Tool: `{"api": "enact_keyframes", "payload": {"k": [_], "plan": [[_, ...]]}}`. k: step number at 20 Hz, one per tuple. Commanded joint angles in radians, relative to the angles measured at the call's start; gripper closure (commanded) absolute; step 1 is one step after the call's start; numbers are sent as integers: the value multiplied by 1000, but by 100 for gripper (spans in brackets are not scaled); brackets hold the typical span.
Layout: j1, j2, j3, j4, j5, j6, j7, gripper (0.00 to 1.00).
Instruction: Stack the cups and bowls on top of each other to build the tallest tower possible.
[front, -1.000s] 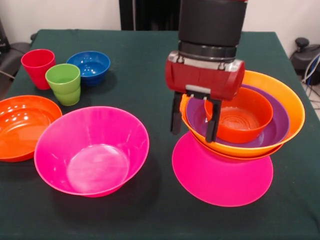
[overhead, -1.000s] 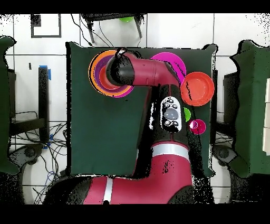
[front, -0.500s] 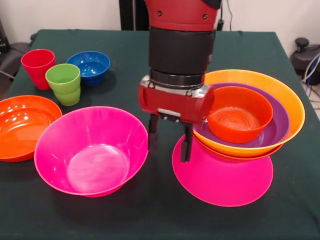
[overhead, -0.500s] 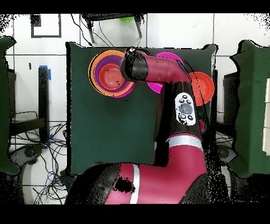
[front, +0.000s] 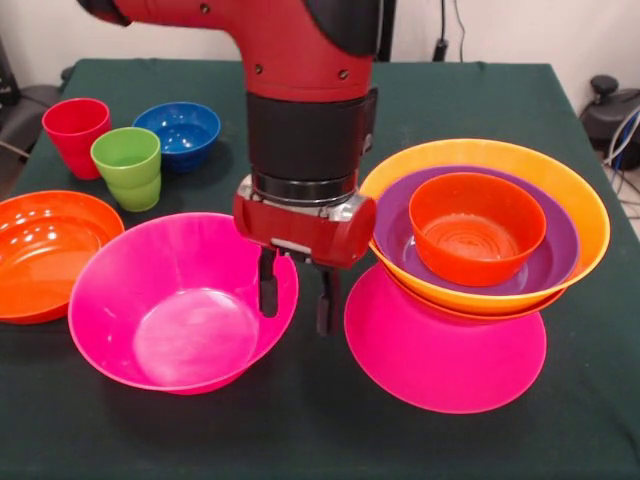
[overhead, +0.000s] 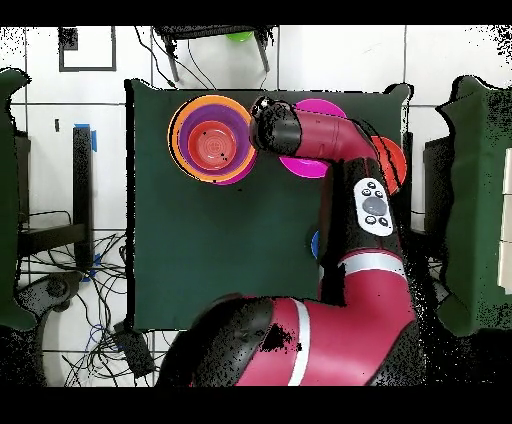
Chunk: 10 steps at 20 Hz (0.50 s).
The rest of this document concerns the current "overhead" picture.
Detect pink bowl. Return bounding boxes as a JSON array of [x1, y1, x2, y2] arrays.
[[215, 157, 259, 186], [278, 98, 348, 180]]

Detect small red bowl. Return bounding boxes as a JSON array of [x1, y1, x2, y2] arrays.
[[187, 120, 238, 172]]

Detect orange bowl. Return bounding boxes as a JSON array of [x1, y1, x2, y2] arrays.
[[167, 94, 259, 184]]

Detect dark green tablecloth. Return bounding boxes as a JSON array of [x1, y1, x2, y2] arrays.
[[124, 78, 413, 335]]

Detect shallow red-orange bowl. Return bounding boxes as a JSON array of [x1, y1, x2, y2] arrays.
[[370, 135, 408, 196]]

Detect blue tape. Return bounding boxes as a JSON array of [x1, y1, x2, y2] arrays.
[[73, 123, 98, 153]]

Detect black power strip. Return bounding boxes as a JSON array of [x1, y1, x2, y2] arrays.
[[112, 320, 156, 379]]

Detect black stool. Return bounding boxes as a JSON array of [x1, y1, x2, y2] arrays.
[[153, 25, 278, 83]]

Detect black office chair base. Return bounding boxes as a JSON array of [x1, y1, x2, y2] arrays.
[[17, 271, 85, 317]]

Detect green cloth side table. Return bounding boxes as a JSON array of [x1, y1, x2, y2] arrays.
[[434, 75, 512, 337], [0, 68, 37, 331]]

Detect white boxes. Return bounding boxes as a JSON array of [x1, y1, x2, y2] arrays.
[[496, 147, 512, 295]]

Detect black cable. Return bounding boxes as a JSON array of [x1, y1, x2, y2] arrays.
[[133, 25, 177, 89]]

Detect black table frame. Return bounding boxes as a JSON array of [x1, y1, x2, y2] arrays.
[[17, 126, 94, 273]]

